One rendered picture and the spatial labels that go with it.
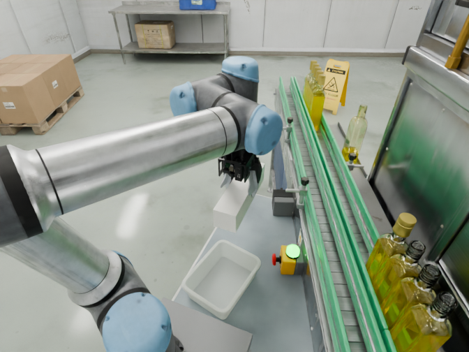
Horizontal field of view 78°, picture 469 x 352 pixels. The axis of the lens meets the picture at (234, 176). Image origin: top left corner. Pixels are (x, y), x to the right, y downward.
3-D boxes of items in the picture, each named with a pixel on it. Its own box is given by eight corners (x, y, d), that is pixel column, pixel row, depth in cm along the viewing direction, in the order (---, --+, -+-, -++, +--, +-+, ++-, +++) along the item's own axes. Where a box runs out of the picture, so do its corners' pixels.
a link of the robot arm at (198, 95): (198, 100, 46) (248, 84, 52) (162, 81, 52) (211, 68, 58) (202, 142, 51) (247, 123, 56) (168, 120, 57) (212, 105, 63)
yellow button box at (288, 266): (301, 276, 97) (304, 262, 93) (278, 275, 97) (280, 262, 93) (298, 258, 103) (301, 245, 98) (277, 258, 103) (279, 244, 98)
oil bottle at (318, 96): (319, 130, 151) (329, 77, 134) (308, 130, 151) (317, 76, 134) (317, 126, 155) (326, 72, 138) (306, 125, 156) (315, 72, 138)
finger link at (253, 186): (246, 207, 76) (237, 179, 71) (253, 194, 80) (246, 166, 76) (257, 208, 75) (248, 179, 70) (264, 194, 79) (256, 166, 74)
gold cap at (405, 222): (400, 223, 67) (406, 209, 64) (413, 234, 64) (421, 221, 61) (389, 228, 65) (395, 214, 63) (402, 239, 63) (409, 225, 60)
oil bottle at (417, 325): (414, 375, 63) (460, 330, 50) (388, 374, 63) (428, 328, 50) (403, 347, 68) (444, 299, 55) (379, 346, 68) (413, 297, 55)
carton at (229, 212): (213, 226, 75) (213, 209, 71) (245, 174, 93) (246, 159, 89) (235, 232, 73) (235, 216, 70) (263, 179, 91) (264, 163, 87)
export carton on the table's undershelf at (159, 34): (137, 48, 529) (132, 24, 505) (146, 42, 564) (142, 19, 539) (170, 49, 523) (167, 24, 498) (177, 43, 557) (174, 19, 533)
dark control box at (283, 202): (292, 217, 119) (294, 202, 114) (272, 216, 119) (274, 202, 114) (289, 203, 125) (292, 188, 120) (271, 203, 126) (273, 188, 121)
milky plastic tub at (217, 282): (262, 275, 99) (264, 259, 94) (225, 331, 84) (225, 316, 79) (221, 252, 107) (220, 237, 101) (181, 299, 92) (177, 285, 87)
